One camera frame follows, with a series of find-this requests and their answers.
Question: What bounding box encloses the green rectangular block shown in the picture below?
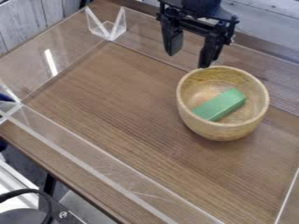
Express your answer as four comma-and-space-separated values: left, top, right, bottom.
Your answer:
191, 88, 248, 122

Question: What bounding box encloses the black table leg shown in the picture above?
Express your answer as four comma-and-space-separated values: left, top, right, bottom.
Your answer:
43, 174, 58, 196

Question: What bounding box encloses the clear acrylic tray wall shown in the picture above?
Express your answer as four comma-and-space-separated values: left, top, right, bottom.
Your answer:
0, 0, 299, 224

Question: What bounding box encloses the light wooden bowl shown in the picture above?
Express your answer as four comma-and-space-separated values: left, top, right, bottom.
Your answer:
177, 66, 270, 141

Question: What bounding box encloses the black cable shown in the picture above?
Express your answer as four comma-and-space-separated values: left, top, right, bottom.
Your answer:
0, 188, 54, 224

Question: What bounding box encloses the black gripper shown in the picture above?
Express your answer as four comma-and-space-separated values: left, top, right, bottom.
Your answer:
157, 0, 240, 68

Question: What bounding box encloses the grey metal base plate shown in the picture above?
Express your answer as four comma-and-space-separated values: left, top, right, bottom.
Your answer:
59, 191, 118, 224

